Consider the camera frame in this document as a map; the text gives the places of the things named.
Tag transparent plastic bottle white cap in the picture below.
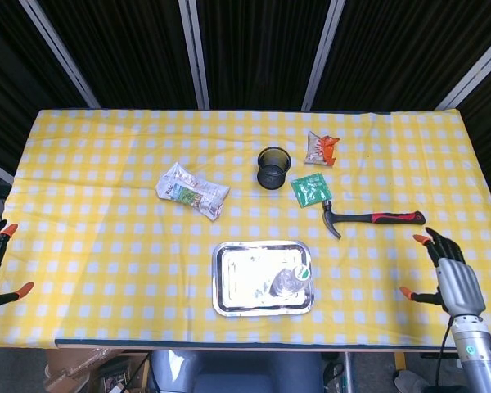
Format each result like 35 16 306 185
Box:
269 264 313 299

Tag black mesh pen holder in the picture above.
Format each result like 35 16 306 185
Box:
256 147 292 191

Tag claw hammer red black handle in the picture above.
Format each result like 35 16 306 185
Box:
321 199 427 241

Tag white crumpled snack bag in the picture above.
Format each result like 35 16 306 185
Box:
155 162 231 223

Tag white partition frame post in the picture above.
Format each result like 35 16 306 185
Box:
301 0 347 111
435 30 491 111
18 0 101 110
178 0 211 111

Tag brown cardboard box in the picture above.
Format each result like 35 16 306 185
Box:
43 347 148 393

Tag orange white snack packet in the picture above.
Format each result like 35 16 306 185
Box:
304 130 340 167

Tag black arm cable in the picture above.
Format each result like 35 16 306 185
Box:
433 317 456 388

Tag silver metal table leg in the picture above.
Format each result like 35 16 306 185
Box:
342 351 355 393

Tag yellow white checkered tablecloth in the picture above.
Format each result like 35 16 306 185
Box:
0 108 491 349

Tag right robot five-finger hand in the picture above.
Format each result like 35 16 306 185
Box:
399 227 487 317

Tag stainless steel rectangular tray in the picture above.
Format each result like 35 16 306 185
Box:
211 240 315 318

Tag grey shoe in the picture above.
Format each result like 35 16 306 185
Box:
394 369 429 393

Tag green tea sachet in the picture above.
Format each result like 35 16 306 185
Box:
290 172 331 209

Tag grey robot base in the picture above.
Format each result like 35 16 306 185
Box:
149 350 324 393

